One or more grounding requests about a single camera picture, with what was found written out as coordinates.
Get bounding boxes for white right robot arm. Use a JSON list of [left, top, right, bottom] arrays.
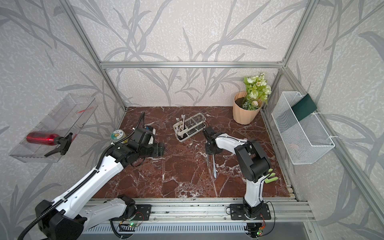
[[203, 127, 272, 215]]

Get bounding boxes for white wire mesh basket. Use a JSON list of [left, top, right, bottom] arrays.
[[272, 92, 335, 165]]

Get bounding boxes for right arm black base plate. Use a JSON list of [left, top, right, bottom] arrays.
[[230, 203, 272, 221]]

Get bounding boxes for dark green card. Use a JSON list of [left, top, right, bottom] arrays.
[[292, 94, 318, 122]]

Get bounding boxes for red spray bottle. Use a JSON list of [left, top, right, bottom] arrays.
[[26, 132, 73, 157]]

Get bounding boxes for green yellow label jar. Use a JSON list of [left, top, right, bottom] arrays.
[[111, 130, 128, 144]]

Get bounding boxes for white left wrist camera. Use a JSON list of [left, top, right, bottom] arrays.
[[145, 126, 156, 145]]

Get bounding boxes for clear wall shelf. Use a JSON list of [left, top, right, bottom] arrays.
[[10, 94, 98, 163]]

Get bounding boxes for green white artificial flowers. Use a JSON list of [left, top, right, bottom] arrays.
[[241, 72, 272, 111]]

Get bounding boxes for pink toothbrush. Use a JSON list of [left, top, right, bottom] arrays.
[[180, 115, 185, 131]]

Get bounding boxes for peach ribbed flower pot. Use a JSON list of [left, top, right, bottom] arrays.
[[233, 91, 261, 125]]

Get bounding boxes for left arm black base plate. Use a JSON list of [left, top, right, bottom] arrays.
[[121, 205, 152, 221]]

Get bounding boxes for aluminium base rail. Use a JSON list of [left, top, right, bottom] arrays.
[[135, 198, 316, 224]]

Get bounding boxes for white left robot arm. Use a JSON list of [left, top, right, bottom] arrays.
[[18, 126, 165, 240]]

